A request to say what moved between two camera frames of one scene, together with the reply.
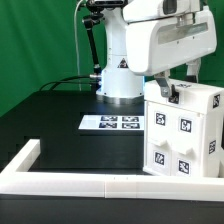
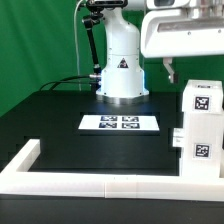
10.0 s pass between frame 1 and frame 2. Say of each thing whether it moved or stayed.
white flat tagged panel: stayed
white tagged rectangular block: moved
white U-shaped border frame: stayed
